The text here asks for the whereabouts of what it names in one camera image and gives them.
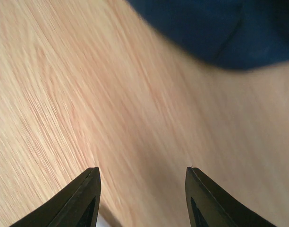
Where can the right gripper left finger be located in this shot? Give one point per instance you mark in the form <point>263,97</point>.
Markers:
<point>76,205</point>

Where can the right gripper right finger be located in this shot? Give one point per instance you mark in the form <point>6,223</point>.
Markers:
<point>209,205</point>

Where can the navy blue student backpack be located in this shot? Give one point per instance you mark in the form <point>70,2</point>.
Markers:
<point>230,34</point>

